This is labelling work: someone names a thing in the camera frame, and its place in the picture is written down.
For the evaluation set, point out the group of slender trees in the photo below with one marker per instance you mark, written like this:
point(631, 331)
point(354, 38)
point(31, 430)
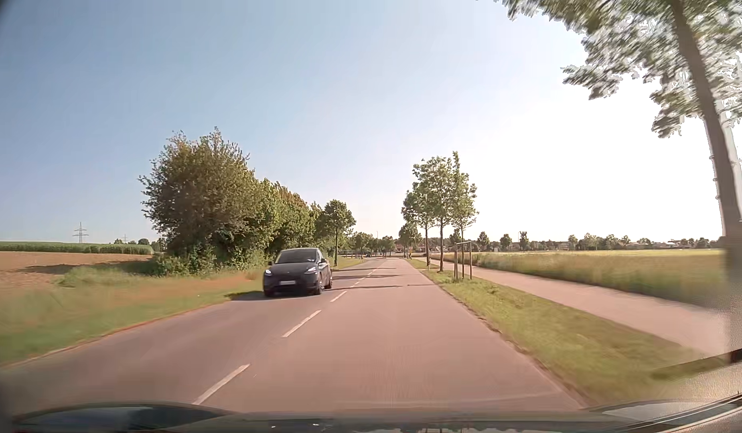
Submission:
point(440, 192)

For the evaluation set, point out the row of bushy trees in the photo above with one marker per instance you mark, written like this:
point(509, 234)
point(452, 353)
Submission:
point(220, 210)

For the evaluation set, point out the grey asphalt road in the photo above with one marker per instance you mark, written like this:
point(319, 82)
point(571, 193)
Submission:
point(383, 349)

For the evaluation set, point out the grass verge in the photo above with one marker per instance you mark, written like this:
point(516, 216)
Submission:
point(100, 306)

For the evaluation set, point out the large roadside tree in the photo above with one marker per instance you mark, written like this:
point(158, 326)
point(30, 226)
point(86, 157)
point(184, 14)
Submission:
point(717, 150)

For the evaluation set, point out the green crop field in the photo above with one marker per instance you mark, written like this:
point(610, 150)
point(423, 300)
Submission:
point(64, 247)

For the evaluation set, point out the slim roadside tree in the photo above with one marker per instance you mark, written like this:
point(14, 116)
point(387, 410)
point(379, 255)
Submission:
point(337, 222)

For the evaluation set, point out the dark car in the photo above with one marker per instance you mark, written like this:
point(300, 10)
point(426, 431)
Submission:
point(297, 273)

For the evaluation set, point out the distant row of trees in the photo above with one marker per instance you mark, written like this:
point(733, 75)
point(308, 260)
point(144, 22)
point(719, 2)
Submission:
point(587, 242)

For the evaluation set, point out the pale green field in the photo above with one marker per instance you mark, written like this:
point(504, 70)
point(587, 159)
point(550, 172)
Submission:
point(617, 267)

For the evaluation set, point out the wooden tree support frame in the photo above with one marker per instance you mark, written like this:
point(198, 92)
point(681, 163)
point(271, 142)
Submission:
point(463, 258)

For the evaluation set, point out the paved cycle path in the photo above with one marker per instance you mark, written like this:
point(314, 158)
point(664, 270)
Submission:
point(623, 308)

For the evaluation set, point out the grass verge strip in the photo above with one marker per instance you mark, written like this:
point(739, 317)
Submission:
point(563, 343)

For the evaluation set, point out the electricity pylon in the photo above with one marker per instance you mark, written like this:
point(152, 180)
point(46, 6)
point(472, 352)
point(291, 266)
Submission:
point(80, 233)

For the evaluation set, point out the road markings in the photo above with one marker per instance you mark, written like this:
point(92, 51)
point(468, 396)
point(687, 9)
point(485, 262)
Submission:
point(219, 385)

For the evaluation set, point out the car's own bonnet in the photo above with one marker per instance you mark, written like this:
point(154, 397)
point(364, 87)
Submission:
point(371, 421)

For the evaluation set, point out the brown field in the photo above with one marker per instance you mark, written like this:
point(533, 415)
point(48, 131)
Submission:
point(40, 267)

